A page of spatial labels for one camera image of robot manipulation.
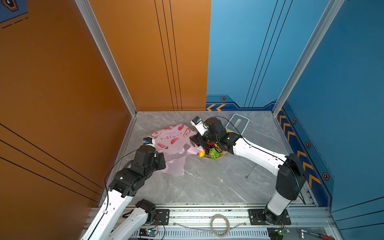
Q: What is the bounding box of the coiled clear tube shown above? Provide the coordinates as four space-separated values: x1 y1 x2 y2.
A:
172 214 247 238

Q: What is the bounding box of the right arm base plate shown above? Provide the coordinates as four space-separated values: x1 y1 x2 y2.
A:
248 209 292 226

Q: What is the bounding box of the green circuit board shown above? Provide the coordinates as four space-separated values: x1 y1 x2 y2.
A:
138 229 159 239
267 228 291 240

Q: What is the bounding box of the pink printed plastic bag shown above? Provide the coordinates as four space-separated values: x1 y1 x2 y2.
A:
149 124 204 177

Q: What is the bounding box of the red handled screwdriver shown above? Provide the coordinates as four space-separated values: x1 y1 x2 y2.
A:
299 229 335 240

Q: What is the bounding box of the silver wrench on table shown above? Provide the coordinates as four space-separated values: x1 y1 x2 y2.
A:
245 163 257 180

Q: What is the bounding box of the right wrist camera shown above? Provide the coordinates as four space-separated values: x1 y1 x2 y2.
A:
191 116 208 136

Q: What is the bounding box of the dark purple grape bunch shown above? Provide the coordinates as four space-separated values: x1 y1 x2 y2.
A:
204 145 214 155

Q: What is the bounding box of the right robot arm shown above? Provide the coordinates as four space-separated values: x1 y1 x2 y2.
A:
191 116 306 225

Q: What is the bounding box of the aluminium corner post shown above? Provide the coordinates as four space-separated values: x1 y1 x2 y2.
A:
75 0 137 117
272 0 345 117

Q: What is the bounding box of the aluminium corner post right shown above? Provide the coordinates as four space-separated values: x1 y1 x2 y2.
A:
272 0 345 117

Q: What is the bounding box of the left green circuit board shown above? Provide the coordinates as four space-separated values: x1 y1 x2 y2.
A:
138 229 159 239

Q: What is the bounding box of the aluminium corner post left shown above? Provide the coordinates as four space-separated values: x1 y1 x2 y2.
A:
75 0 137 117

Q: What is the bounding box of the wooden fruit plate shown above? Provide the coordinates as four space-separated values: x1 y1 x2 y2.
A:
203 149 227 160

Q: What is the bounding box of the white grey tissue box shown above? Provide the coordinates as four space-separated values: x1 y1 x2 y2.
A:
226 114 250 135

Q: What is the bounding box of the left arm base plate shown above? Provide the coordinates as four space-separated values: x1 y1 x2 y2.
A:
153 209 170 226

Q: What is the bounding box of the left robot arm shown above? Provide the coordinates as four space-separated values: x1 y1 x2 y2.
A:
81 145 166 240

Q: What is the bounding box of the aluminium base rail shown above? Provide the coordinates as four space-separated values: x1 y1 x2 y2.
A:
82 200 336 240

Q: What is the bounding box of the red yellow mango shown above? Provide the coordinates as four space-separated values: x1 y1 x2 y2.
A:
199 151 206 158

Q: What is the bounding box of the right green circuit board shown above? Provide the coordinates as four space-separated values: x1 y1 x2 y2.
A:
267 228 291 240

